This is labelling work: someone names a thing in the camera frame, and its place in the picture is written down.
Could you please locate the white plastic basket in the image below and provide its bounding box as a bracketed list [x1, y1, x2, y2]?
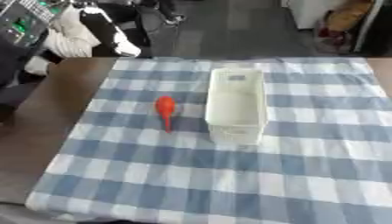
[203, 66, 270, 145]

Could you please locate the white cabinet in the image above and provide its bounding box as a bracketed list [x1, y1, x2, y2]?
[282, 0, 349, 31]

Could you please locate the yellow bag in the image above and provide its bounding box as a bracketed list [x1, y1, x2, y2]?
[325, 0, 375, 33]

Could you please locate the red bag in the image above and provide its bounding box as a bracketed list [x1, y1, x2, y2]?
[313, 20, 355, 54]

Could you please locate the red plastic spoon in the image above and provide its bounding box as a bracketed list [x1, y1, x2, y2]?
[153, 94, 178, 134]

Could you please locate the person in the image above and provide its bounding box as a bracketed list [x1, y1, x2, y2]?
[136, 0, 187, 26]

